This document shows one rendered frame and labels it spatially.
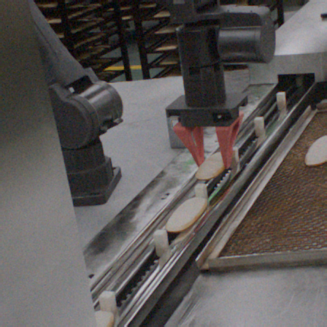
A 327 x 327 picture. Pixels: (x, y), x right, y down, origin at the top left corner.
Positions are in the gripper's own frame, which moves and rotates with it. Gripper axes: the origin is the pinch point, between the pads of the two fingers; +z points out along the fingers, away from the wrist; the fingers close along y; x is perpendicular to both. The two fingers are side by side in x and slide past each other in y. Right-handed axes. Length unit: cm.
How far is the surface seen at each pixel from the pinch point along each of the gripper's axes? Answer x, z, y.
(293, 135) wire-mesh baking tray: 8.4, -1.0, 9.6
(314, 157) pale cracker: -4.0, -2.6, 15.4
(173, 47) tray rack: 224, 36, -105
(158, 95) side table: 53, 6, -33
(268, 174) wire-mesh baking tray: -6.1, -1.0, 9.8
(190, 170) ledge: 1.2, 2.0, -4.4
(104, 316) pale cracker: -35.9, 2.2, 0.6
